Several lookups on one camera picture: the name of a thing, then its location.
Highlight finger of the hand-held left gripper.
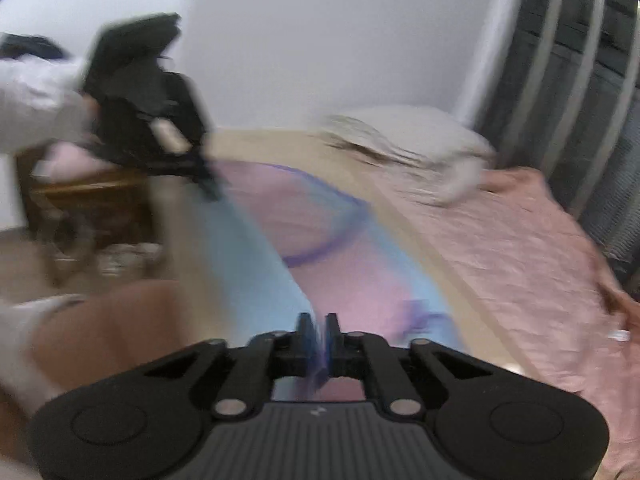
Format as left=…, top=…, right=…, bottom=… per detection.
left=192, top=152, right=225, bottom=202

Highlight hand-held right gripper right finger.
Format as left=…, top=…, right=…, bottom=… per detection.
left=325, top=313, right=496, bottom=419

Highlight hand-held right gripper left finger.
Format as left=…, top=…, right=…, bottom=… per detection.
left=143, top=313, right=321, bottom=422

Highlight pink and blue garment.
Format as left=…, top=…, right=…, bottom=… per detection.
left=192, top=159, right=468, bottom=402

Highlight person's left forearm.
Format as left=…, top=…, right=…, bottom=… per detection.
left=0, top=55, right=98, bottom=155

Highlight beige bed mat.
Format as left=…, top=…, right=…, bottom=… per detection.
left=157, top=129, right=543, bottom=386

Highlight pink cloth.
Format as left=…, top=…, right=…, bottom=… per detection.
left=32, top=140, right=113, bottom=183

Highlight pale shoes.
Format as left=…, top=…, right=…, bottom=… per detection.
left=97, top=242, right=163, bottom=278

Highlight wooden nightstand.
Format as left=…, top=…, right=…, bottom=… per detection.
left=14, top=142, right=163, bottom=286

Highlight dark cloth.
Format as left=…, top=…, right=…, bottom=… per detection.
left=0, top=32, right=68, bottom=61

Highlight pink blanket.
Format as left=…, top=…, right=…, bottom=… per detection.
left=367, top=165, right=640, bottom=480

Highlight white pillow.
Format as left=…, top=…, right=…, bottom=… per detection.
left=317, top=105, right=498, bottom=203

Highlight person's white shorts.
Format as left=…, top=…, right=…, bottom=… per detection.
left=0, top=294, right=88, bottom=418

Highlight dark grey striped curtain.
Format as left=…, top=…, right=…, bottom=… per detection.
left=472, top=0, right=640, bottom=276

